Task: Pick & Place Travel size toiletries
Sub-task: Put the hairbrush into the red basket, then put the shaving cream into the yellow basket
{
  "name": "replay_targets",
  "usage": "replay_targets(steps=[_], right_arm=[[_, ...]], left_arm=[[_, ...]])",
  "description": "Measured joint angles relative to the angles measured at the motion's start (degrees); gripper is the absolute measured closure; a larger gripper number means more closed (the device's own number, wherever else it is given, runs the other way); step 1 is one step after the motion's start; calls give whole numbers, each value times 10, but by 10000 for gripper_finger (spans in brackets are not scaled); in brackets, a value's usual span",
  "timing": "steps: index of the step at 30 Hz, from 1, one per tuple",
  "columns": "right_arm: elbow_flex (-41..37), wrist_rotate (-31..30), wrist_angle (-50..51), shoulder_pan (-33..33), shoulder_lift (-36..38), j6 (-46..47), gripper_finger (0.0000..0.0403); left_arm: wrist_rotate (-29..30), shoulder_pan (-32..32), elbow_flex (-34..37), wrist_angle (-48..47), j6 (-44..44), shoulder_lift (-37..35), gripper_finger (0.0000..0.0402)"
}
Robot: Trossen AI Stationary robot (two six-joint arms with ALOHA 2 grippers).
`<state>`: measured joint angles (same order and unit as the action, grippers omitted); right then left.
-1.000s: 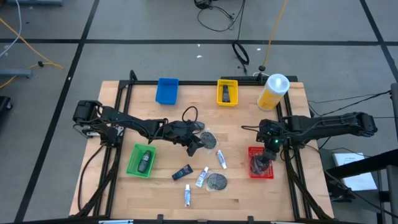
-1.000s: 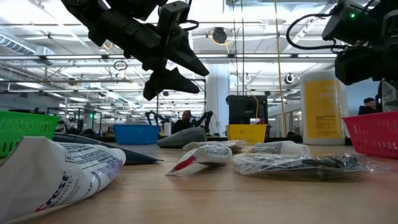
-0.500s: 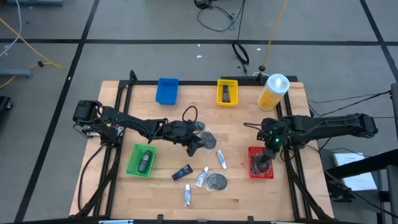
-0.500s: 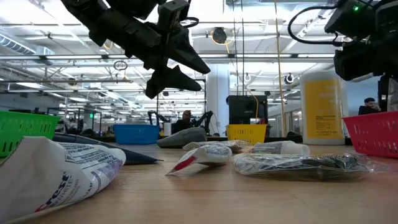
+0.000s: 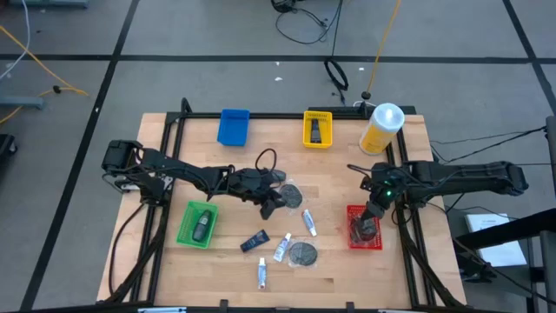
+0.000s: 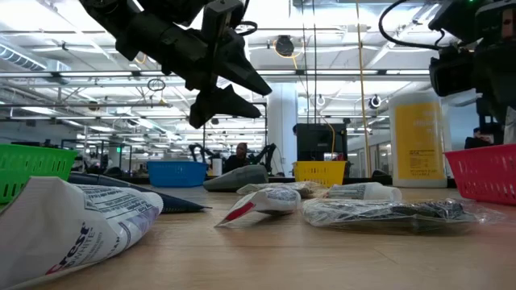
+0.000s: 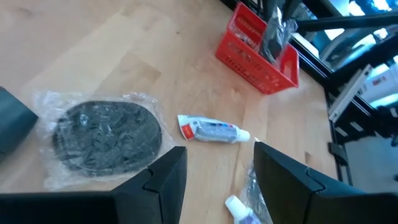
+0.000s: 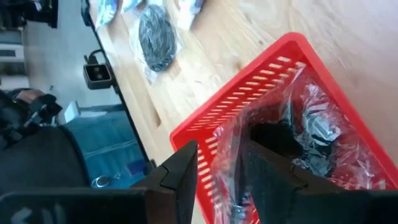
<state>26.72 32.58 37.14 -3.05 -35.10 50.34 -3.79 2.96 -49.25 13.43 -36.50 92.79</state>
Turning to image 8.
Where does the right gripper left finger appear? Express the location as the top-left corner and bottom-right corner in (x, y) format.
(130, 139), (199, 224)

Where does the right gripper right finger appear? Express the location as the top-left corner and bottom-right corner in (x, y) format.
(242, 139), (308, 224)

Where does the clear bag of black ties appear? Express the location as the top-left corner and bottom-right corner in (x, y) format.
(129, 2), (185, 85)
(211, 63), (390, 224)

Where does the small white labelled tube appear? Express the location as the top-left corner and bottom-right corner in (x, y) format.
(177, 0), (205, 31)

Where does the white Crest toothpaste tube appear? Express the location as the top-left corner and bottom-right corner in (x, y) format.
(94, 0), (121, 29)

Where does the red plastic basket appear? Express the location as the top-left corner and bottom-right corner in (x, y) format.
(169, 32), (398, 224)

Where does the blue storage bin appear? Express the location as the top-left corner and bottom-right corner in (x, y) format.
(60, 104), (149, 190)

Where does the small white box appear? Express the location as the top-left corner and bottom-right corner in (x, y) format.
(63, 100), (83, 125)

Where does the black aluminium table frame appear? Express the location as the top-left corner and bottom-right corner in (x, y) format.
(80, 0), (158, 175)

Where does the black table-level camera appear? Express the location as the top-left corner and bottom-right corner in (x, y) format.
(82, 48), (114, 91)

